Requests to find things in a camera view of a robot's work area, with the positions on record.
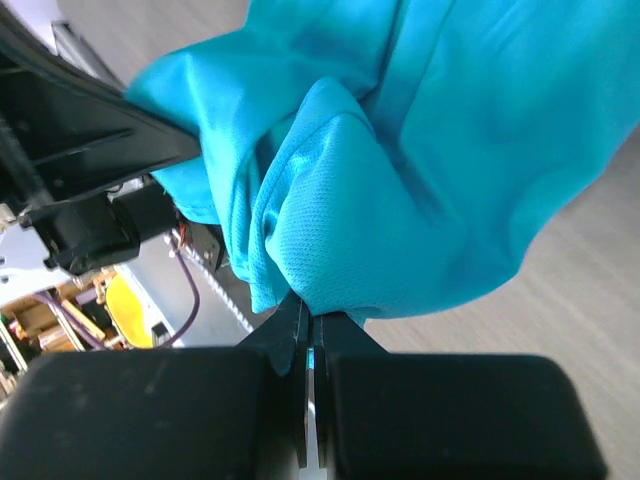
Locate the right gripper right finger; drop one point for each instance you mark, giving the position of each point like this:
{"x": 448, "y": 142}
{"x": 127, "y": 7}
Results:
{"x": 383, "y": 415}

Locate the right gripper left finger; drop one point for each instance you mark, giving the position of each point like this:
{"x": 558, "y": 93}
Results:
{"x": 234, "y": 412}

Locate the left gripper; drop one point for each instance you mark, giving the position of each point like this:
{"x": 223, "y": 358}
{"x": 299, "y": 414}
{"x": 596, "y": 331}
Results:
{"x": 66, "y": 135}

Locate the blue t shirt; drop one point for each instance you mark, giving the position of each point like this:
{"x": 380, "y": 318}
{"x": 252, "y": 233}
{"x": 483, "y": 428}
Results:
{"x": 394, "y": 158}

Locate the yellow object in background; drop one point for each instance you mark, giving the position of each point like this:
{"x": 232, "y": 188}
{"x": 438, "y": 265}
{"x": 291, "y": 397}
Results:
{"x": 127, "y": 313}

